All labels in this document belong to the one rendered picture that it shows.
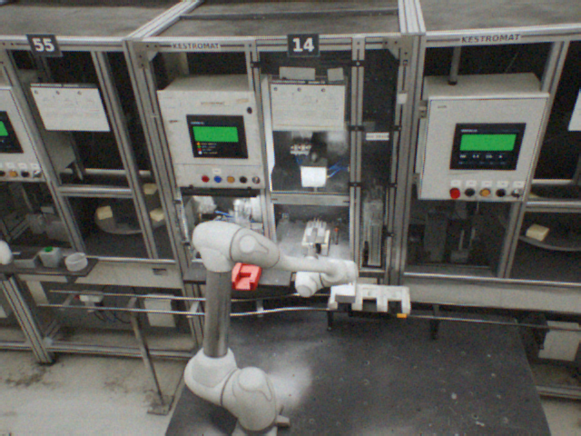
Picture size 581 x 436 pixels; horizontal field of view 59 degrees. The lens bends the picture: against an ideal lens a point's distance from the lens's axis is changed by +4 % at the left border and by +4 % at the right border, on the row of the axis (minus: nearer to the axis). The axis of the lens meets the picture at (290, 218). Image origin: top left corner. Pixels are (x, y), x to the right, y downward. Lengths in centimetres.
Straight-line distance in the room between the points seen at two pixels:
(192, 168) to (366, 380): 123
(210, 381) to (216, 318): 26
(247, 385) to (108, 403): 152
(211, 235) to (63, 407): 190
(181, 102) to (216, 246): 69
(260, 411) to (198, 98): 128
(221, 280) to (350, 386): 79
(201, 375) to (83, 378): 157
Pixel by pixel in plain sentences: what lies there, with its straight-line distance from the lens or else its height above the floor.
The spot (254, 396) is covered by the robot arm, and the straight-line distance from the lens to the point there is 202.
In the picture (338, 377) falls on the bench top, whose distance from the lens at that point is 236.
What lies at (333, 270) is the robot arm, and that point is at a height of 114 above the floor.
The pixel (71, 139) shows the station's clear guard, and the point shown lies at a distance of 257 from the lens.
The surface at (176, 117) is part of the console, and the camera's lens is 226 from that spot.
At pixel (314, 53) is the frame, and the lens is 203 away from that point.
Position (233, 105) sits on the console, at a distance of 215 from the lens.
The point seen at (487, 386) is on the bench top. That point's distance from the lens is 243.
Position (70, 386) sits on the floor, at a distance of 358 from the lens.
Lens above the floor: 252
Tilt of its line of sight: 34 degrees down
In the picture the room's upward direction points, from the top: 4 degrees counter-clockwise
